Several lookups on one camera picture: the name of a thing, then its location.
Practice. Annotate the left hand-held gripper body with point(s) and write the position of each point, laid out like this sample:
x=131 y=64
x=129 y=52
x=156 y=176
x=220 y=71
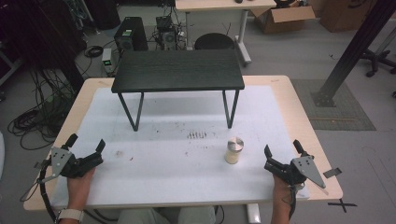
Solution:
x=66 y=163

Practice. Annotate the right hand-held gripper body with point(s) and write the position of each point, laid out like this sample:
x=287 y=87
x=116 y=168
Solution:
x=295 y=171

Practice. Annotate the person's right hand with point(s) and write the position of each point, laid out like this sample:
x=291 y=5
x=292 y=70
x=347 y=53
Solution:
x=280 y=190

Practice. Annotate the person's left hand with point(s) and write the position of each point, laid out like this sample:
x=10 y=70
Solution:
x=79 y=188

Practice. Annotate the glass jar with metal lid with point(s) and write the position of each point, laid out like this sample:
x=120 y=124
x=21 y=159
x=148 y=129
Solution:
x=233 y=151

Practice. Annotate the black tape strip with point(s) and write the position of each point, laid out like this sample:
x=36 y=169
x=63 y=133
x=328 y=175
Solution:
x=332 y=172

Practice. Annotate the white wristwatch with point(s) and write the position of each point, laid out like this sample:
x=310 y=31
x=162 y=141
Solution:
x=71 y=214

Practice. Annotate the grey floor mat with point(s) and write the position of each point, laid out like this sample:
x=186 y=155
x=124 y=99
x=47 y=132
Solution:
x=334 y=107

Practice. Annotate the white table leg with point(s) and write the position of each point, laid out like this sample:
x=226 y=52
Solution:
x=253 y=213

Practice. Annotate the white table mat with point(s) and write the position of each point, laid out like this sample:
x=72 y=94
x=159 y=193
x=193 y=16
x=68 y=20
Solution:
x=174 y=168

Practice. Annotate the white power supply box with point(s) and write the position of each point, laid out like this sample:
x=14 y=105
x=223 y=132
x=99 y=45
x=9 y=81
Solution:
x=107 y=60

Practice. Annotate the small black shelf table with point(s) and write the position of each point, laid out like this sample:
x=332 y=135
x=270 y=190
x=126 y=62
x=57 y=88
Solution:
x=177 y=71

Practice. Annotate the dark curtain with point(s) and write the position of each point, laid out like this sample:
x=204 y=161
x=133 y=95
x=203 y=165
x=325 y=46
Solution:
x=40 y=34

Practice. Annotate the black computer tower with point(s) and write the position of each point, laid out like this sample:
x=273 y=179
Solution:
x=130 y=34

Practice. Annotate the black office chair base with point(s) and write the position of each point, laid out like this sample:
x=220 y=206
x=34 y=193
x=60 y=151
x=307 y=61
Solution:
x=378 y=60

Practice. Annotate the open cardboard box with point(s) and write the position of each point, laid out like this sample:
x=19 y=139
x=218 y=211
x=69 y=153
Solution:
x=281 y=18

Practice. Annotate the large closed cardboard box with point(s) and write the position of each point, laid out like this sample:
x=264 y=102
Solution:
x=345 y=15

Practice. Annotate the white-legged wooden desk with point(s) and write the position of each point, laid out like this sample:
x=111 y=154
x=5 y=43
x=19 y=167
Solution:
x=224 y=9

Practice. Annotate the black metal post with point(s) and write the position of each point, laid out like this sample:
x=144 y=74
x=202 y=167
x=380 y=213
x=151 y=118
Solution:
x=351 y=53

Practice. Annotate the open-frame small computer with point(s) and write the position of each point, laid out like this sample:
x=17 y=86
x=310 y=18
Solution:
x=166 y=34

